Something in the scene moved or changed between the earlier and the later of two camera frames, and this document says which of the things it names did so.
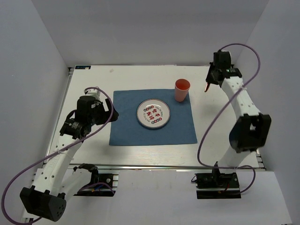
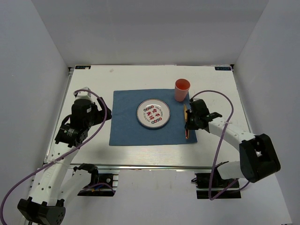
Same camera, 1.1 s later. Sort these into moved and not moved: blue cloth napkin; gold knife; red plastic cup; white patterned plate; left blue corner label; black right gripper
Moved: black right gripper; gold knife
Not moved: red plastic cup; left blue corner label; blue cloth napkin; white patterned plate
